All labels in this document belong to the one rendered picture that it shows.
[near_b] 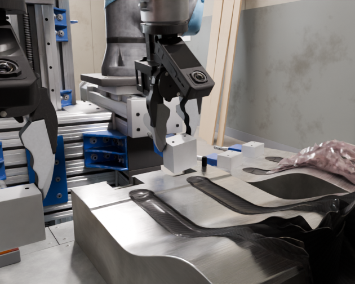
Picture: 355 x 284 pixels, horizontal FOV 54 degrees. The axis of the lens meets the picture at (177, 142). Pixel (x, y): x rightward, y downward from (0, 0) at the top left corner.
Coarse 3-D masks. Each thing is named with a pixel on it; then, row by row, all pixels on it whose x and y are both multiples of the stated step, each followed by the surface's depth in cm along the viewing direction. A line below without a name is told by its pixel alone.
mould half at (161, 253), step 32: (96, 192) 54; (128, 192) 54; (160, 192) 54; (192, 192) 55; (256, 192) 55; (96, 224) 47; (128, 224) 45; (224, 224) 43; (96, 256) 49; (128, 256) 39; (160, 256) 32; (192, 256) 29; (224, 256) 29; (256, 256) 29
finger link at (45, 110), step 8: (40, 88) 37; (40, 104) 36; (48, 104) 37; (32, 112) 36; (40, 112) 36; (48, 112) 37; (32, 120) 36; (48, 120) 37; (56, 120) 37; (48, 128) 37; (56, 128) 38; (48, 136) 37; (56, 136) 38; (56, 144) 38
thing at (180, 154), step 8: (168, 136) 66; (176, 136) 62; (184, 136) 62; (192, 136) 62; (168, 144) 60; (176, 144) 59; (184, 144) 60; (192, 144) 61; (160, 152) 64; (168, 152) 61; (176, 152) 60; (184, 152) 61; (192, 152) 62; (168, 160) 61; (176, 160) 60; (184, 160) 61; (192, 160) 62; (168, 168) 62; (176, 168) 61; (184, 168) 62
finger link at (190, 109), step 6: (180, 102) 61; (186, 102) 60; (192, 102) 60; (180, 108) 61; (186, 108) 60; (192, 108) 61; (180, 114) 65; (186, 114) 62; (192, 114) 61; (198, 114) 62; (186, 120) 62; (192, 120) 62; (186, 126) 63; (192, 126) 62; (186, 132) 64; (192, 132) 63
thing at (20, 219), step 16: (0, 192) 36; (16, 192) 36; (32, 192) 36; (0, 208) 34; (16, 208) 35; (32, 208) 36; (0, 224) 35; (16, 224) 36; (32, 224) 36; (0, 240) 35; (16, 240) 36; (32, 240) 37
